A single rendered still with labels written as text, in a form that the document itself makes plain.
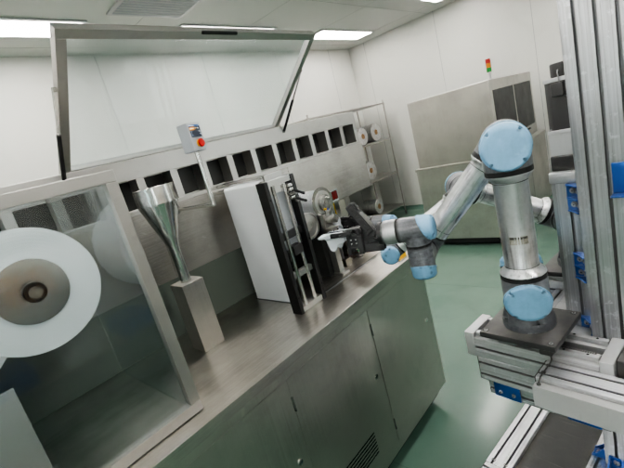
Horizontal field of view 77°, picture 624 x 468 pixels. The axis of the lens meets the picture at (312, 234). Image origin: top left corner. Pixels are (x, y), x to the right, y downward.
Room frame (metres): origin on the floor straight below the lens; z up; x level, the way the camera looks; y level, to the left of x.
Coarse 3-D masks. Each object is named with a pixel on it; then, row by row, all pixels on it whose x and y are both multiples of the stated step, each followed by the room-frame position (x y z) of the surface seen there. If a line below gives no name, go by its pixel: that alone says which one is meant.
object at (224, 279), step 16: (224, 256) 1.79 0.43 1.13; (240, 256) 1.85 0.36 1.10; (192, 272) 1.66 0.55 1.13; (208, 272) 1.72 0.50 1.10; (224, 272) 1.77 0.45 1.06; (240, 272) 1.83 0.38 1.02; (160, 288) 1.55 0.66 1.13; (208, 288) 1.70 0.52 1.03; (224, 288) 1.75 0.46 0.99; (240, 288) 1.81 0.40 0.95; (176, 304) 1.58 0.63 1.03; (224, 304) 1.73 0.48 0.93; (176, 320) 1.57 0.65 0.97; (176, 336) 1.55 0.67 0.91
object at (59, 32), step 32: (64, 32) 1.19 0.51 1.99; (96, 32) 1.25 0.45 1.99; (128, 32) 1.32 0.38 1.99; (160, 32) 1.39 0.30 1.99; (192, 32) 1.48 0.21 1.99; (224, 32) 1.57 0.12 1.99; (256, 32) 1.69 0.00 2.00; (288, 32) 1.82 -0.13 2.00; (64, 64) 1.24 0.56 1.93; (64, 96) 1.29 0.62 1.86; (288, 96) 2.11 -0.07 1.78; (64, 128) 1.35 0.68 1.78; (64, 160) 1.42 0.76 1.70
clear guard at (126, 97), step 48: (96, 48) 1.29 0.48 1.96; (144, 48) 1.40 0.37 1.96; (192, 48) 1.53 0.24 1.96; (240, 48) 1.70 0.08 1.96; (288, 48) 1.90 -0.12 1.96; (96, 96) 1.38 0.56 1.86; (144, 96) 1.51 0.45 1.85; (192, 96) 1.67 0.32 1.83; (240, 96) 1.87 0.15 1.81; (96, 144) 1.49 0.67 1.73; (144, 144) 1.65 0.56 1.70
